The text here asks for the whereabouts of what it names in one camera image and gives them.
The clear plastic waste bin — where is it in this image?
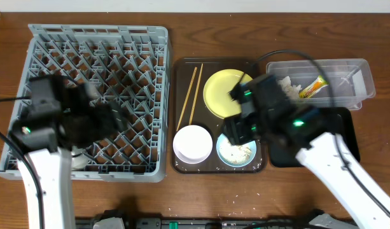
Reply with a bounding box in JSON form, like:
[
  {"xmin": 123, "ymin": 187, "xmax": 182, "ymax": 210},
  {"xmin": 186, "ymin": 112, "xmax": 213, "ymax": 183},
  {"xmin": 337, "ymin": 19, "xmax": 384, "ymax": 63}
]
[{"xmin": 266, "ymin": 59, "xmax": 376, "ymax": 110}]

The white tissue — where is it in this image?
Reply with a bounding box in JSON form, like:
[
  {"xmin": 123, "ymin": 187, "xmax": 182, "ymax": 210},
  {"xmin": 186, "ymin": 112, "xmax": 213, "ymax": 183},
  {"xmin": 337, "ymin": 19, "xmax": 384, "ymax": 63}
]
[{"xmin": 278, "ymin": 76, "xmax": 302, "ymax": 100}]

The white round bowl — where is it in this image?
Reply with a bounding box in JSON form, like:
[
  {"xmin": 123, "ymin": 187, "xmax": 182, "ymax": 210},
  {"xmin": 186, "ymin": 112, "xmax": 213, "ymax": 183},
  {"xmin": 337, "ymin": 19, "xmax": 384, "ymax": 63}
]
[{"xmin": 172, "ymin": 125, "xmax": 213, "ymax": 164}]

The green orange snack wrapper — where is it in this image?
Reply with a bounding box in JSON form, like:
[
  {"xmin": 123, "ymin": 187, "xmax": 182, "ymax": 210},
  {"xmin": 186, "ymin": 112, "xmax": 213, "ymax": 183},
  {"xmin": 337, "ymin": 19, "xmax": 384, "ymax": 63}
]
[{"xmin": 299, "ymin": 76, "xmax": 329, "ymax": 99}]

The light blue bowl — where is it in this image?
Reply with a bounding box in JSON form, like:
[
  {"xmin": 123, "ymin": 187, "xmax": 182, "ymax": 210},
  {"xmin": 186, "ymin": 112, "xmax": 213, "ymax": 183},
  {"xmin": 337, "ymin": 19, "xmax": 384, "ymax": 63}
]
[{"xmin": 216, "ymin": 134, "xmax": 257, "ymax": 167}]

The wooden chopstick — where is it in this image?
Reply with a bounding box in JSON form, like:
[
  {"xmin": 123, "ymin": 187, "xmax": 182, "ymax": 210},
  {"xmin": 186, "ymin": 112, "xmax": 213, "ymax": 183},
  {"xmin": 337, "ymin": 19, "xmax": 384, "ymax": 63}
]
[
  {"xmin": 189, "ymin": 63, "xmax": 204, "ymax": 125},
  {"xmin": 176, "ymin": 67, "xmax": 197, "ymax": 131}
]

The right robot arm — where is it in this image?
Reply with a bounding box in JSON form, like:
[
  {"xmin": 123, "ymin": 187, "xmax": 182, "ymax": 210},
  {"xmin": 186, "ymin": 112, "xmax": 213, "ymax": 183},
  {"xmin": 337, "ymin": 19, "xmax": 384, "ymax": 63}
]
[{"xmin": 223, "ymin": 74, "xmax": 390, "ymax": 228}]

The white cup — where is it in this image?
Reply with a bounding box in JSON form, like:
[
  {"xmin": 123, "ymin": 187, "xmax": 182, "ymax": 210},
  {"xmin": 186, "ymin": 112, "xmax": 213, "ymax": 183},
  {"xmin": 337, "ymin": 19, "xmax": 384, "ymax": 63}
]
[{"xmin": 71, "ymin": 146, "xmax": 89, "ymax": 170}]

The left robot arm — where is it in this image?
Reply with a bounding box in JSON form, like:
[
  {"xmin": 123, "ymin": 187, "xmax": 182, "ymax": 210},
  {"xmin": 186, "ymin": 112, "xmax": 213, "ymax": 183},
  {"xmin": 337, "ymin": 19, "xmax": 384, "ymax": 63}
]
[{"xmin": 9, "ymin": 75, "xmax": 129, "ymax": 228}]

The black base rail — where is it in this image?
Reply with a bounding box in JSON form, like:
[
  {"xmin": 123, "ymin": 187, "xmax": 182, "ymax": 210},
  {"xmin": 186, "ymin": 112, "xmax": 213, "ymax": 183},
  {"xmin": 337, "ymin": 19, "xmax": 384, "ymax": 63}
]
[{"xmin": 75, "ymin": 216, "xmax": 354, "ymax": 229}]

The black plastic waste tray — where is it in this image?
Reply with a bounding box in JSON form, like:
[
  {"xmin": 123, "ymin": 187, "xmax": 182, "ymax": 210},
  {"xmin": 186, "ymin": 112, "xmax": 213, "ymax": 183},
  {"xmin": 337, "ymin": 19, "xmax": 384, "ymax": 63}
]
[{"xmin": 268, "ymin": 107, "xmax": 361, "ymax": 168}]

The grey plastic dishwasher rack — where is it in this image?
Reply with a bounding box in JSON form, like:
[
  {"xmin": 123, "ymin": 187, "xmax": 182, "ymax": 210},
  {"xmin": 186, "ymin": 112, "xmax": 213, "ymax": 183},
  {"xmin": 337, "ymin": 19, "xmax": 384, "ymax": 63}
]
[{"xmin": 0, "ymin": 24, "xmax": 171, "ymax": 183}]

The yellow round plate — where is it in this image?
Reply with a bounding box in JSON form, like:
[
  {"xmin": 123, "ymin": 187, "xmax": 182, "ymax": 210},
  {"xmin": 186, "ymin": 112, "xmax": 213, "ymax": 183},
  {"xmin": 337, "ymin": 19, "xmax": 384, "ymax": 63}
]
[{"xmin": 203, "ymin": 69, "xmax": 243, "ymax": 119}]

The dark brown serving tray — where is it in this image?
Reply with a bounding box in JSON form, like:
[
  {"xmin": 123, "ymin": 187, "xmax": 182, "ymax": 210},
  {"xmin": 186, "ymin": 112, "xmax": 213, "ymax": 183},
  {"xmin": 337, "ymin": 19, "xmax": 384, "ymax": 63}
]
[{"xmin": 171, "ymin": 57, "xmax": 267, "ymax": 174}]

